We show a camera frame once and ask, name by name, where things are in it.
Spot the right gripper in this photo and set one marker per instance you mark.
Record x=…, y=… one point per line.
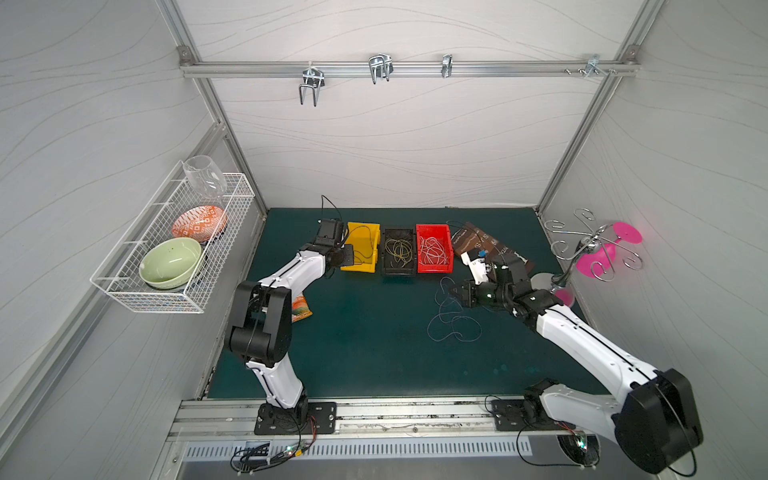
x=469, y=294

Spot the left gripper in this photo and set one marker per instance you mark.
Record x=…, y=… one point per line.
x=342, y=255

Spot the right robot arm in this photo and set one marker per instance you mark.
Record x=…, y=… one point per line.
x=650, y=414

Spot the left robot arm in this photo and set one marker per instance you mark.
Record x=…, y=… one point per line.
x=260, y=321

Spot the yellow plastic bin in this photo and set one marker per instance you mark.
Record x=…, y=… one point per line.
x=365, y=237

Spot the red plastic bin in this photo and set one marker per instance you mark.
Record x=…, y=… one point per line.
x=435, y=253

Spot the brown chips bag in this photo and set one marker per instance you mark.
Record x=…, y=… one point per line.
x=466, y=236

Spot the black plastic bin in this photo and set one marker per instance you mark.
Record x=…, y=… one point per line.
x=398, y=256

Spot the orange snack packet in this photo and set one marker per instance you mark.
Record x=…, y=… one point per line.
x=300, y=309

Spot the green tabletop mat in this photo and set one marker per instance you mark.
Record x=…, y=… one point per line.
x=376, y=336

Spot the pink plastic wine glass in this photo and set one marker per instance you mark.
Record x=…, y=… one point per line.
x=598, y=255

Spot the orange patterned bowl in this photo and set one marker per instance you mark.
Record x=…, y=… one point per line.
x=202, y=223

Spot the silver glass holder stand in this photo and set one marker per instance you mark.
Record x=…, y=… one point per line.
x=564, y=248

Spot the clear glass cup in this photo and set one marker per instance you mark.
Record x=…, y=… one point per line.
x=205, y=177

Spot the green bowl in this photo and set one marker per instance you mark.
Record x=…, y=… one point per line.
x=171, y=264

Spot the metal double hook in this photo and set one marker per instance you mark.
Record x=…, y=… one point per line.
x=313, y=80

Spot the metal loop hook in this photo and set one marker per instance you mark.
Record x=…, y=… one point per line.
x=380, y=67

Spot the small metal hook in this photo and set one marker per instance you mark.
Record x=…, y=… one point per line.
x=446, y=66

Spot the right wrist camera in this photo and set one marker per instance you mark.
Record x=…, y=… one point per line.
x=475, y=260

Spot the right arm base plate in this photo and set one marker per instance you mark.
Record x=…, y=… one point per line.
x=522, y=414

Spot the white wire basket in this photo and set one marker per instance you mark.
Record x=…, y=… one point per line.
x=118, y=275

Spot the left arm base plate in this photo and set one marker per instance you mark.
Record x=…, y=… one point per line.
x=311, y=417

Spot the aluminium front rail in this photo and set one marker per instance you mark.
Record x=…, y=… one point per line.
x=224, y=420

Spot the aluminium rail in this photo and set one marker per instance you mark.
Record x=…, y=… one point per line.
x=402, y=69
x=224, y=420

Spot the aluminium top rail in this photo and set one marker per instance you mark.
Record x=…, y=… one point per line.
x=402, y=69

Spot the metal bracket hook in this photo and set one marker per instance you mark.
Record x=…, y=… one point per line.
x=592, y=68

